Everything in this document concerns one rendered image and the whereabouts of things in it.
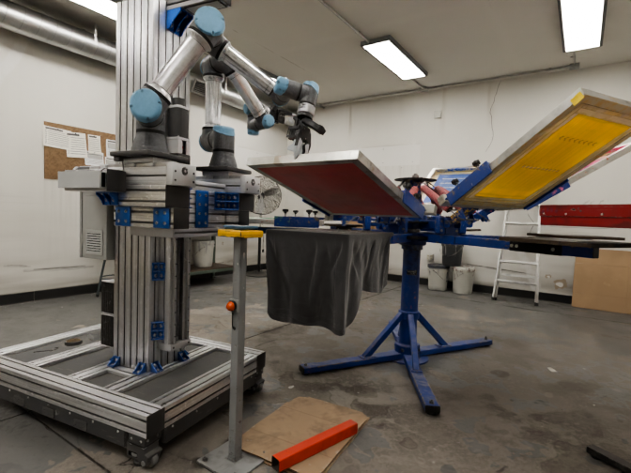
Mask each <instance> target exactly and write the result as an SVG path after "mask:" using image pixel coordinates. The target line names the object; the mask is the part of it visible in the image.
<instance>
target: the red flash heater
mask: <svg viewBox="0 0 631 473"><path fill-rule="evenodd" d="M539 216H541V222H540V225H556V226H580V227H604V228H628V229H631V204H619V205H540V208H539Z"/></svg>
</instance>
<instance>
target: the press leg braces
mask: <svg viewBox="0 0 631 473"><path fill-rule="evenodd" d="M402 319H403V314H402V313H400V312H399V313H398V314H397V315H396V316H395V317H394V318H393V319H392V321H391V322H390V323H389V324H388V325H387V327H385V328H384V329H383V330H382V331H381V333H380V334H379V335H378V336H377V337H376V339H375V340H374V341H373V342H372V343H371V344H370V345H369V347H368V348H367V349H366V350H365V351H364V352H363V354H362V355H358V357H360V358H361V359H370V358H376V356H374V355H373V354H374V352H375V351H376V350H377V349H378V348H379V346H380V345H381V344H382V343H383V342H384V341H385V339H386V338H387V337H388V336H389V335H390V334H391V332H392V331H393V330H394V329H395V327H396V326H397V325H398V324H399V323H400V322H401V320H402ZM418 321H419V322H420V323H421V324H422V325H423V326H424V327H425V329H426V330H427V331H428V332H429V333H430V334H431V335H432V336H433V338H434V339H435V340H436V341H437V342H438V343H436V344H435V345H437V346H439V347H446V346H451V345H450V344H448V343H446V342H445V341H444V340H443V339H442V337H441V336H440V335H439V334H438V333H437V332H436V331H435V329H434V328H433V327H432V326H431V325H430V324H429V323H428V321H427V320H426V319H425V318H424V317H423V316H422V315H421V313H420V315H419V319H418ZM408 331H409V339H410V349H411V360H412V365H408V366H409V368H410V370H411V371H412V372H414V373H422V372H423V371H422V369H421V367H420V365H419V355H418V346H417V338H416V330H415V323H414V316H413V314H408Z"/></svg>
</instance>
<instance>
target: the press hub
mask: <svg viewBox="0 0 631 473"><path fill-rule="evenodd" d="M408 179H410V183H411V184H412V187H413V186H417V185H418V184H417V183H416V182H415V181H413V180H412V179H414V180H416V181H417V182H418V183H419V182H420V180H421V179H422V182H423V181H424V180H426V181H429V182H435V181H437V180H436V179H435V178H427V177H419V176H418V174H414V175H413V176H412V177H400V178H396V179H395V181H400V182H402V181H403V180H406V181H407V180H408ZM412 181H413V182H414V183H412ZM412 187H411V188H412ZM408 219H409V220H413V221H408V223H412V228H408V232H407V233H400V234H412V236H407V239H412V241H411V242H407V243H399V244H400V245H402V247H401V249H403V267H402V287H401V307H400V309H399V310H398V312H400V313H402V314H403V319H402V320H401V322H400V327H399V340H397V341H396V342H395V344H394V349H393V350H389V351H394V350H395V351H396V352H398V353H400V354H402V358H401V359H396V360H391V361H392V362H395V363H399V364H404V365H406V364H405V362H404V360H403V355H411V349H410V339H409V331H408V314H413V316H414V323H415V330H416V337H417V320H418V319H419V315H420V312H419V311H418V299H419V280H420V262H421V250H422V249H423V246H425V245H426V242H422V241H418V239H422V240H428V236H418V233H420V229H424V228H419V223H428V221H419V220H420V218H408ZM417 346H418V355H419V365H423V364H425V363H427V362H428V356H427V355H425V356H420V351H421V349H420V344H419V343H417Z"/></svg>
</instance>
